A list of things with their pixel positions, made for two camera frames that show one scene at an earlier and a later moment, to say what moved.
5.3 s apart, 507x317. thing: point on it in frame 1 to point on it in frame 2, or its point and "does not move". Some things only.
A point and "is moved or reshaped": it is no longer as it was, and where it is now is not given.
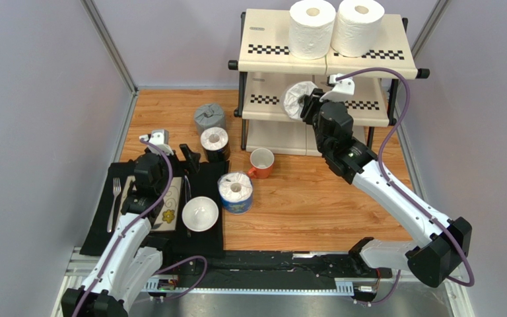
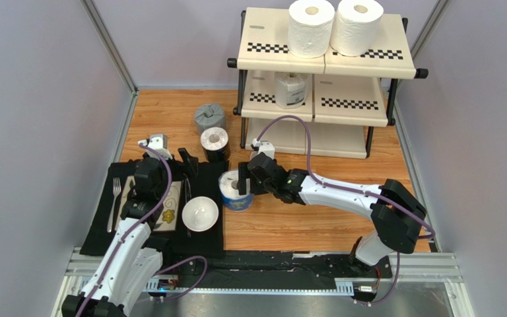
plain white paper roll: (311, 22) does not move
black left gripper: (193, 158) does not move
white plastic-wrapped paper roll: (292, 105) is moved or reshaped
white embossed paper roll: (357, 28) does not move
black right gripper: (308, 105) to (250, 176)
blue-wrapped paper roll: (236, 192) does not move
